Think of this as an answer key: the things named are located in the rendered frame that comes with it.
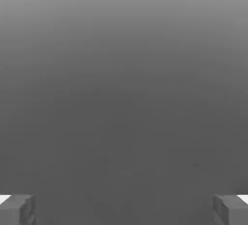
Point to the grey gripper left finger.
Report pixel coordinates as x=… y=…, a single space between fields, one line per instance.
x=13 y=211

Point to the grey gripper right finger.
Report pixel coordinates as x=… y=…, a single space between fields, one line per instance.
x=234 y=211

